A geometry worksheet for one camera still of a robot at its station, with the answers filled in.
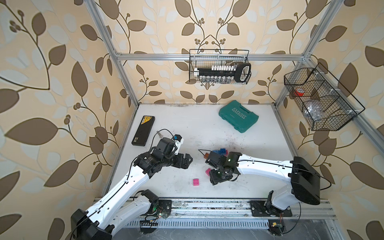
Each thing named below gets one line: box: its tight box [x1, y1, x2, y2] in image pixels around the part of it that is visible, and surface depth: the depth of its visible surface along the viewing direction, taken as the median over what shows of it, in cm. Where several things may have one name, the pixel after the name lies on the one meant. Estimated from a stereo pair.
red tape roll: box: [294, 88, 305, 97], surface depth 84 cm
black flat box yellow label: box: [131, 115, 156, 147], surface depth 106 cm
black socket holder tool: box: [194, 63, 252, 83], surface depth 86 cm
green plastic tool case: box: [218, 100, 259, 134], surface depth 110 cm
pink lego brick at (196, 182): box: [193, 178, 200, 186], surface depth 84 cm
